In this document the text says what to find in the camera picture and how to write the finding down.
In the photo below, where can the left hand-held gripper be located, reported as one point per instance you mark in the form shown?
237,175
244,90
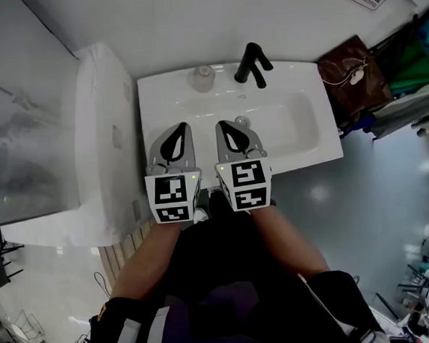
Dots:
170,191

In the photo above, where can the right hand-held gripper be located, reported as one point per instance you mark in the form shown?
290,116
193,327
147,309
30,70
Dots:
248,185

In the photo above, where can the small clear glass bottle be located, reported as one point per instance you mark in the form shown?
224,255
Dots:
201,79

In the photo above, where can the person's left forearm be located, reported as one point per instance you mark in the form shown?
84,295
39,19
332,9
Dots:
144,265

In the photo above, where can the person's right forearm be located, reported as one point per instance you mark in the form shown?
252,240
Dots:
291,246

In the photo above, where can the white rectangular sink basin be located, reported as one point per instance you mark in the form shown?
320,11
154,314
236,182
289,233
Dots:
298,125

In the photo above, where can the person's white shoe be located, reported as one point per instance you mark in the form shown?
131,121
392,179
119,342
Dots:
200,215

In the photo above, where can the white plastic wrapped cabinet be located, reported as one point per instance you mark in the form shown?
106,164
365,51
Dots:
100,138

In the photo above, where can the black faucet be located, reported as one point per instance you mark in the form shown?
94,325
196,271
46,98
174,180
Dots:
251,63

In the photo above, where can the wooden plank platform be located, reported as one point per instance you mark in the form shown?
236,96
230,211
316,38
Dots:
122,256

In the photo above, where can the brown patterned bag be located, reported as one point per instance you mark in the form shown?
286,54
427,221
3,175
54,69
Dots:
354,86

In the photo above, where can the frosted glass panel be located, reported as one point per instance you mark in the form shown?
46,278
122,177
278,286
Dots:
20,142

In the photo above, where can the person's black clothing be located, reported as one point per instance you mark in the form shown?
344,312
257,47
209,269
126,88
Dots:
226,311

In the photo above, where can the pile of hanging clothes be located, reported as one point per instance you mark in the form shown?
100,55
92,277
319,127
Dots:
412,82

